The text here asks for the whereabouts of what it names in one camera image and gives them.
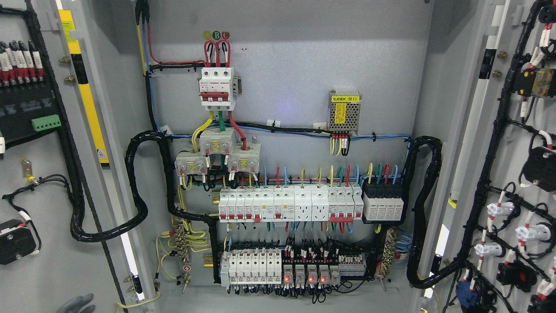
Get grey cabinet door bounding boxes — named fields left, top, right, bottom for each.
left=407, top=0, right=555, bottom=313
left=1, top=0, right=152, bottom=313

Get white current transformer blocks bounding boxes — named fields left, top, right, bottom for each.
left=175, top=127, right=261, bottom=177

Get white socket module row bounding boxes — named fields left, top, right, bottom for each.
left=218, top=183, right=364, bottom=223

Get metal mesh power supply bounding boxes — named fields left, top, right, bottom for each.
left=327, top=89, right=362, bottom=133

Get red white main breaker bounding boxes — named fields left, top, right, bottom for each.
left=199, top=67, right=238, bottom=111

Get white lower breaker row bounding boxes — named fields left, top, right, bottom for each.
left=220, top=248, right=282, bottom=287

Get black surge protector block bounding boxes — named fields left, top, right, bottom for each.
left=363, top=182, right=405, bottom=225

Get relay row with red leds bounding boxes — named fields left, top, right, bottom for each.
left=282, top=264, right=341, bottom=290

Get black digital power meter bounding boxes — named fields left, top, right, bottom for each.
left=0, top=84, right=60, bottom=144

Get black corrugated cable conduit left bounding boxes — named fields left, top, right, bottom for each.
left=69, top=130, right=218, bottom=243

